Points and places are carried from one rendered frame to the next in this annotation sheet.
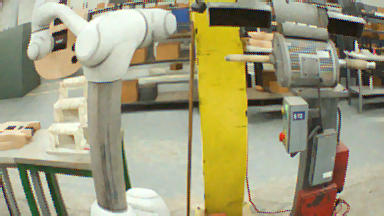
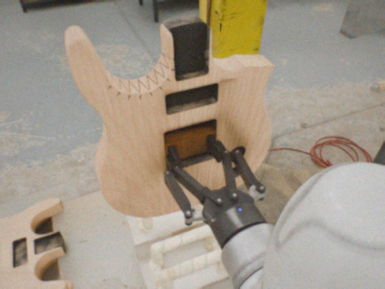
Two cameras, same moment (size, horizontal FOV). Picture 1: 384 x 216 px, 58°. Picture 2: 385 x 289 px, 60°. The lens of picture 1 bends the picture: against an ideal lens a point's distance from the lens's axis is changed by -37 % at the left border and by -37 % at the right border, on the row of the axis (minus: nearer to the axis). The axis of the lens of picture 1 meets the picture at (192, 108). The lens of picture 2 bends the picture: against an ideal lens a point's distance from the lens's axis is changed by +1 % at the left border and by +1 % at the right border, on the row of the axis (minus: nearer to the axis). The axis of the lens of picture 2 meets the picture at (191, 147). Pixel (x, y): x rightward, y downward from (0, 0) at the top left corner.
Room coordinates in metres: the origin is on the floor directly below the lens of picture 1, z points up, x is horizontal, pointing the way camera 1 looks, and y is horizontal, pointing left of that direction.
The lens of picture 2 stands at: (1.53, 0.77, 1.87)
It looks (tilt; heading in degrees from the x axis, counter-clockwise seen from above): 44 degrees down; 336
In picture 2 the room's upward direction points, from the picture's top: straight up
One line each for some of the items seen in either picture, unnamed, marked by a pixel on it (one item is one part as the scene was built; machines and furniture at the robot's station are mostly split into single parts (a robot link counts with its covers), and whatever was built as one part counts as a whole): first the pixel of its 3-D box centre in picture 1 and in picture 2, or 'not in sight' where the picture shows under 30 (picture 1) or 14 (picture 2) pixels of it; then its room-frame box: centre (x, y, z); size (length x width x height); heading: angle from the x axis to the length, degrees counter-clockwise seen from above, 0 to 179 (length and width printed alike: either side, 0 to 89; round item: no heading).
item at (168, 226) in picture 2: (72, 132); (171, 217); (2.11, 0.58, 0.98); 0.27 x 0.16 x 0.09; 90
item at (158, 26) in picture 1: (142, 26); not in sight; (1.31, 0.12, 1.47); 0.18 x 0.14 x 0.13; 60
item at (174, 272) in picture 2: (62, 130); (195, 264); (1.91, 0.59, 1.04); 0.20 x 0.03 x 0.03; 89
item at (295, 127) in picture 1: (306, 128); not in sight; (1.90, -0.48, 0.99); 0.24 x 0.21 x 0.26; 90
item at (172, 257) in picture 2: (67, 148); (188, 266); (1.96, 0.59, 0.94); 0.27 x 0.15 x 0.01; 90
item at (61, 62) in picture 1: (60, 36); (187, 131); (1.95, 0.59, 1.48); 0.35 x 0.04 x 0.40; 89
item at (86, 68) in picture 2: not in sight; (97, 65); (1.96, 0.72, 1.64); 0.07 x 0.04 x 0.10; 89
